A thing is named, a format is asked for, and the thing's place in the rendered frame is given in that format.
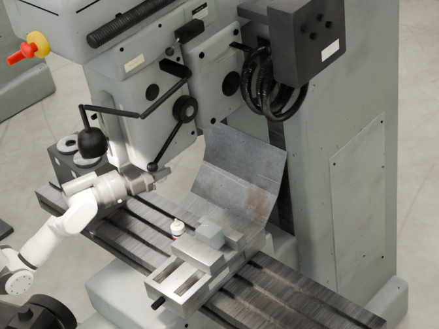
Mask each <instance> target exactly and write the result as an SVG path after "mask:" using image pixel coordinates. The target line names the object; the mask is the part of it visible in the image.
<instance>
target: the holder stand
mask: <svg viewBox="0 0 439 329"><path fill-rule="evenodd" d="M78 133H79V132H78V131H76V132H75V133H73V134H71V135H69V136H66V137H64V138H62V139H61V140H60V141H59V142H57V143H55V144H53V145H52V146H50V147H48V148H47V151H48V154H49V156H50V160H51V162H52V166H53V167H54V171H55V173H56V177H57V180H58V182H59V186H60V187H61V185H62V184H64V183H67V182H69V181H71V180H74V179H76V178H79V177H81V176H84V175H86V174H89V173H90V172H93V171H94V172H95V173H96V175H97V177H99V176H102V175H103V174H106V173H108V172H111V171H113V170H116V171H117V172H118V173H119V171H118V167H117V166H114V165H113V164H111V163H109V160H108V156H107V154H108V153H107V152H106V153H105V154H104V155H102V156H100V157H98V158H94V159H86V158H83V157H82V156H81V155H80V152H79V149H78V146H77V140H78ZM61 191H62V192H63V190H62V188H61ZM126 203H127V200H124V201H122V202H120V203H117V204H115V205H113V206H111V207H109V208H106V209H104V208H102V207H98V210H97V214H96V215H95V217H94V219H95V220H96V221H99V220H101V219H102V218H104V217H105V216H107V215H108V214H110V213H112V212H113V211H114V210H117V209H118V208H119V207H121V206H123V205H124V204H126Z"/></svg>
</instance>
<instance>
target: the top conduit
mask: <svg viewBox="0 0 439 329"><path fill-rule="evenodd" d="M174 1H176V0H145V1H143V2H142V3H140V4H139V5H137V6H135V7H133V8H132V9H130V10H128V11H127V12H125V13H123V14H122V13H120V12H119V13H117V14H116V18H115V19H113V20H111V21H110V22H108V23H107V24H105V25H103V26H101V27H100V28H98V29H96V30H95V31H93V32H91V33H90V34H88V35H87V37H86V40H87V42H88V44H89V45H90V46H91V47H92V48H94V49H97V48H99V47H100V46H102V45H103V44H105V43H106V42H108V41H110V40H112V39H114V37H116V36H118V35H120V34H122V33H123V32H125V31H127V30H128V29H130V28H131V27H133V26H135V25H137V24H138V23H140V22H141V21H143V20H145V19H146V18H148V17H149V16H151V15H152V14H155V13H156V12H158V11H159V10H161V9H162V8H164V7H166V6H168V5H169V4H171V3H173V2H174Z"/></svg>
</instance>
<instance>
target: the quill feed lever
mask: <svg viewBox="0 0 439 329"><path fill-rule="evenodd" d="M197 111H198V102H197V100H196V99H195V98H193V97H190V96H188V95H182V96H181V97H179V98H178V99H177V100H176V102H175V104H174V106H173V109H172V114H173V117H174V119H175V120H177V121H178V123H177V124H176V126H175V128H174V129H173V131H172V132H171V134H170V136H169V137H168V139H167V141H166V142H165V144H164V145H163V147H162V148H161V150H160V152H159V153H158V155H157V157H156V158H155V160H154V161H152V162H149V163H148V164H147V166H146V169H147V171H148V172H149V173H152V174H153V173H156V172H157V170H158V165H157V164H158V162H159V160H160V159H161V158H162V156H163V154H164V153H165V151H166V150H167V148H168V146H169V145H170V143H171V142H172V140H173V138H174V137H175V135H176V133H177V132H178V130H179V129H180V127H181V126H182V124H183V123H189V122H191V121H192V120H193V119H194V118H195V116H196V115H197Z"/></svg>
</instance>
